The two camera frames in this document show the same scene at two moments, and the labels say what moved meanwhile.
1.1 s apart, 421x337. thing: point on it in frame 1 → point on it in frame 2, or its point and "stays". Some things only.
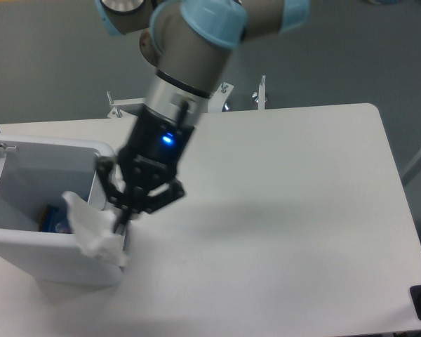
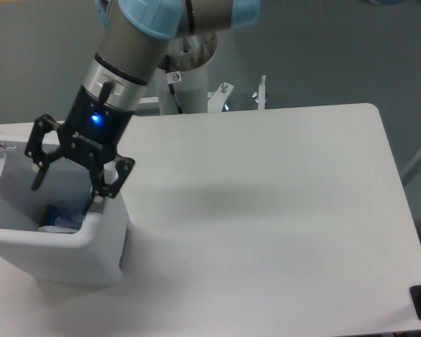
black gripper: [151, 154] → [91, 133]
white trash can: [29, 225] stays
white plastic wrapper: [96, 228] → [56, 229]
